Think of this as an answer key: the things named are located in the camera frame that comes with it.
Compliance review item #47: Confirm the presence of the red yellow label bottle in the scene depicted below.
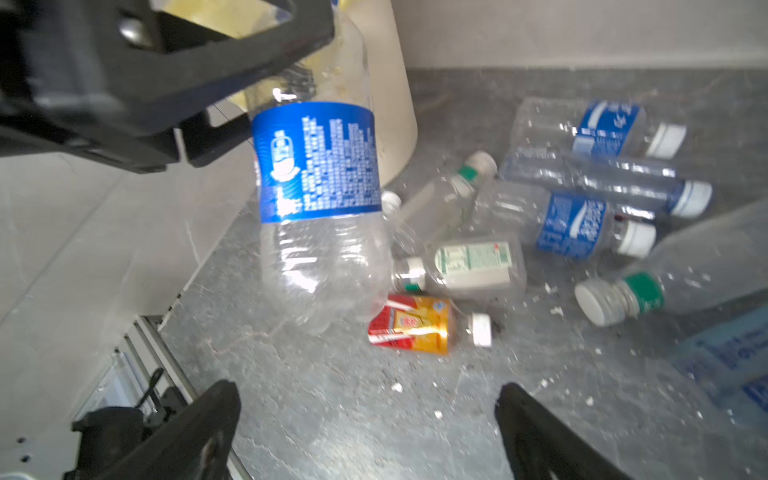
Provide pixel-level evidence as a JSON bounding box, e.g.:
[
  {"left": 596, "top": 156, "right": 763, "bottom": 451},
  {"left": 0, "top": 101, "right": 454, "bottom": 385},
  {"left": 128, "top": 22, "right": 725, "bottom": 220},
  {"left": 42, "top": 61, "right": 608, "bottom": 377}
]
[{"left": 367, "top": 294, "right": 493, "bottom": 356}]

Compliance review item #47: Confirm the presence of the clear bottle blue label top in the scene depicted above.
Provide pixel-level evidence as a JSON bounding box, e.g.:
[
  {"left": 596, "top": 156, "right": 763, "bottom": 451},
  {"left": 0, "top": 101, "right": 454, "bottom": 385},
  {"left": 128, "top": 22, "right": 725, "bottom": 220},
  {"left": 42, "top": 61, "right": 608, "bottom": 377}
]
[{"left": 510, "top": 97, "right": 688, "bottom": 159}]

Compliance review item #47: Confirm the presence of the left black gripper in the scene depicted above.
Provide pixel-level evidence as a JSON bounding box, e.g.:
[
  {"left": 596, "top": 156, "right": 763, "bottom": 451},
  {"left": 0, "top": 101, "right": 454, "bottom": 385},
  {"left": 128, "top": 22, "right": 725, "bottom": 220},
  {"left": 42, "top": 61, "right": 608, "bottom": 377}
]
[{"left": 1, "top": 1, "right": 335, "bottom": 174}]

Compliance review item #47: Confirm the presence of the slim clear bottle white cap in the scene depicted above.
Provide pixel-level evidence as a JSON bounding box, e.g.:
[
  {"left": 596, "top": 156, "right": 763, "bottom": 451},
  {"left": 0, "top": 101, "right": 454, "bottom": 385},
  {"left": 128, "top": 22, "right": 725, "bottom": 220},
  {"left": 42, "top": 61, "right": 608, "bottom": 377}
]
[{"left": 381, "top": 190, "right": 402, "bottom": 219}]

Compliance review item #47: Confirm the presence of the clear bottle white printed label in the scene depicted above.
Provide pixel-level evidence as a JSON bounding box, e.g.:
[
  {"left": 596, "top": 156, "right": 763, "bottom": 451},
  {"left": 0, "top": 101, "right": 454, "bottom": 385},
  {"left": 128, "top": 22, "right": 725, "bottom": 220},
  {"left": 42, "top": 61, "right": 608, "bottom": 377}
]
[{"left": 391, "top": 233, "right": 527, "bottom": 301}]

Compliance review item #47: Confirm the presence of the white ribbed trash bin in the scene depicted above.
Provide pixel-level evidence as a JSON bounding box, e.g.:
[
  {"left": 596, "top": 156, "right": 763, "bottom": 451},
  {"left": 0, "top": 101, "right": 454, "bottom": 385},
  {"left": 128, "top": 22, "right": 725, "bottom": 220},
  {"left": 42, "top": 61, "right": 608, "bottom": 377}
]
[{"left": 152, "top": 1, "right": 418, "bottom": 185}]

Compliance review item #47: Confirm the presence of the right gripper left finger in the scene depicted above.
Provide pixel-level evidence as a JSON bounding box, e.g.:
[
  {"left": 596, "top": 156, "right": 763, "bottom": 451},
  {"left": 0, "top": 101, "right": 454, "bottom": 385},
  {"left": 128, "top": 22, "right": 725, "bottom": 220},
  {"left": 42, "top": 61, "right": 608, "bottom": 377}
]
[{"left": 101, "top": 380, "right": 241, "bottom": 480}]

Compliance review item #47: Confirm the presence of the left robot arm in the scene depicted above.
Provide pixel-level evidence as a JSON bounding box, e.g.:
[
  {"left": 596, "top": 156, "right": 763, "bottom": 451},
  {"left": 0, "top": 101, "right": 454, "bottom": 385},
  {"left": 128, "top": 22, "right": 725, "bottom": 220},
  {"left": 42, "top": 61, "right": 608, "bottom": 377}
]
[{"left": 1, "top": 1, "right": 334, "bottom": 479}]

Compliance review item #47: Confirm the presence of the clear bottle blue label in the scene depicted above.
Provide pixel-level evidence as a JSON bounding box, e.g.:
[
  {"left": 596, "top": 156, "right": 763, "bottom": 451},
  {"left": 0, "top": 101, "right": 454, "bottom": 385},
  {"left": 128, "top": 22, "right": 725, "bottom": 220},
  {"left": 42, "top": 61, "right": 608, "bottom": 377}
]
[
  {"left": 245, "top": 11, "right": 392, "bottom": 334},
  {"left": 510, "top": 97, "right": 688, "bottom": 159}
]

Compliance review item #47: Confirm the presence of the Pocari Sweat clear bottle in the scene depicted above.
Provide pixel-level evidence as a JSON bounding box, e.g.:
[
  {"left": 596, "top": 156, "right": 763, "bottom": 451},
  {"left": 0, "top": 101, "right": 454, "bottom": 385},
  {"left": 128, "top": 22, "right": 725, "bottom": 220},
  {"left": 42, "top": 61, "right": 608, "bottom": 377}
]
[{"left": 469, "top": 180, "right": 657, "bottom": 259}]

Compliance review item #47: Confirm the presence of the soda water bottle blue cap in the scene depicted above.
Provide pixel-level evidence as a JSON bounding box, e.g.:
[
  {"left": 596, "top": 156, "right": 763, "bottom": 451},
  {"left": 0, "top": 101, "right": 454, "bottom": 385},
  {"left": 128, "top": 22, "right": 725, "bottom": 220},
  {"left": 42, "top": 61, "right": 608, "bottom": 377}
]
[{"left": 669, "top": 306, "right": 767, "bottom": 435}]

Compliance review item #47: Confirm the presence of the clear bottle green ring cap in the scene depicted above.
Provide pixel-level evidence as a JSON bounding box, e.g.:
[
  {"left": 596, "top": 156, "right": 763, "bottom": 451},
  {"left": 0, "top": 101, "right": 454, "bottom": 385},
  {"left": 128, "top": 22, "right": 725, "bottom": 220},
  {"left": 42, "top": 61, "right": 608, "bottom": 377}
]
[{"left": 393, "top": 151, "right": 497, "bottom": 258}]

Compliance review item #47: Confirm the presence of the clear crushed bottle blue cap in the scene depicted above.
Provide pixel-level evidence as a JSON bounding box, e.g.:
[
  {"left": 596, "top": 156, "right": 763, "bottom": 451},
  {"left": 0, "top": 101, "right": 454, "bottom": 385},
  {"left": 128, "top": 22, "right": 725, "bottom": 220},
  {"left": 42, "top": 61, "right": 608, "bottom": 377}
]
[{"left": 499, "top": 148, "right": 713, "bottom": 221}]

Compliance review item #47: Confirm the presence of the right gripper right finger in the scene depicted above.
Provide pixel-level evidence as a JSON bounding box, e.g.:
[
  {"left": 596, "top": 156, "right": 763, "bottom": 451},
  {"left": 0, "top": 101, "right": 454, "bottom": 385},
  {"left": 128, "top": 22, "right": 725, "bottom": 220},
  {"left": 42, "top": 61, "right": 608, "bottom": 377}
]
[{"left": 494, "top": 383, "right": 630, "bottom": 480}]

